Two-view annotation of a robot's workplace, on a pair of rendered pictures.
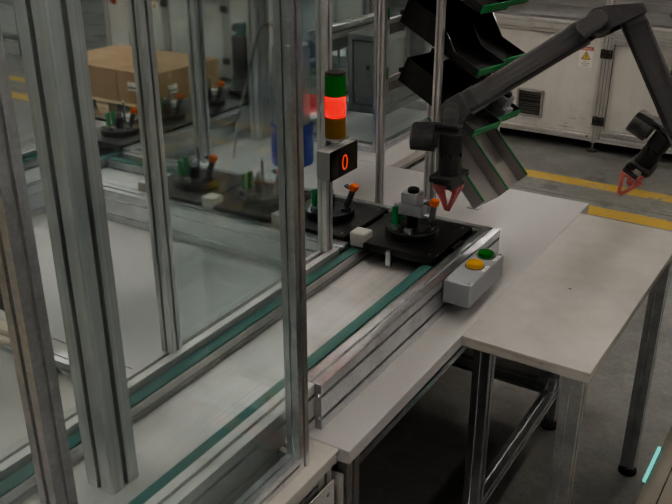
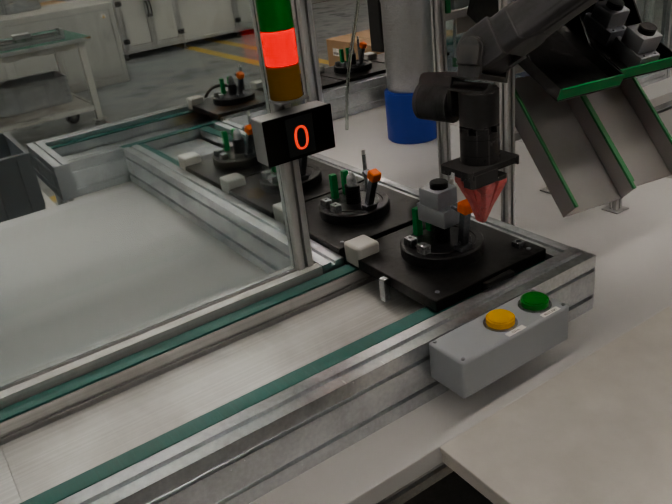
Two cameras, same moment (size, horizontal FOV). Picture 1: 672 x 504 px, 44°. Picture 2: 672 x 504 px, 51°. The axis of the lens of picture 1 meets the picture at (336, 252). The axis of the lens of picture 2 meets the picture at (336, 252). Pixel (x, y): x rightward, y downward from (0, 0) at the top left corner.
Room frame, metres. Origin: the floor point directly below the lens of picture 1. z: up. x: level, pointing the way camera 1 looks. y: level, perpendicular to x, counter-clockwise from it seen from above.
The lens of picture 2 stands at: (1.00, -0.52, 1.51)
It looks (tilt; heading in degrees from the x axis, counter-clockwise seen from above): 26 degrees down; 27
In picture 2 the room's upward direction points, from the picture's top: 7 degrees counter-clockwise
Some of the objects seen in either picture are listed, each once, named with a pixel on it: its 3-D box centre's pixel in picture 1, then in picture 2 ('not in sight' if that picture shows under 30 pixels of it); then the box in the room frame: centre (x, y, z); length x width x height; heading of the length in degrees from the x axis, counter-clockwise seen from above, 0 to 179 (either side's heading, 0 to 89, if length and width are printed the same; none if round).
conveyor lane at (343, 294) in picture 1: (344, 295); (289, 343); (1.79, -0.02, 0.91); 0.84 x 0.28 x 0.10; 148
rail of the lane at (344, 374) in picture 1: (415, 307); (369, 385); (1.72, -0.18, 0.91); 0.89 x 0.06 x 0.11; 148
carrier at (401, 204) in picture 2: (329, 199); (352, 190); (2.17, 0.02, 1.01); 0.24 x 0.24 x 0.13; 58
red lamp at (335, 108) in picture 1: (335, 105); (279, 47); (1.93, 0.00, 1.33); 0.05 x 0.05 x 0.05
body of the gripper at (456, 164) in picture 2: (449, 166); (479, 147); (1.98, -0.28, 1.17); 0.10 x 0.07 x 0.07; 148
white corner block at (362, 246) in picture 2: (360, 237); (361, 251); (2.00, -0.06, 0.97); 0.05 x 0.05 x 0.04; 58
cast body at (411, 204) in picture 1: (409, 200); (435, 199); (2.04, -0.19, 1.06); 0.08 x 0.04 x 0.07; 60
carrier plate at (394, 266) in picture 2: (411, 236); (442, 255); (2.03, -0.20, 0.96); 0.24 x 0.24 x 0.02; 58
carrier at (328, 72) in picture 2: not in sight; (351, 57); (3.39, 0.53, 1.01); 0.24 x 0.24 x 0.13; 58
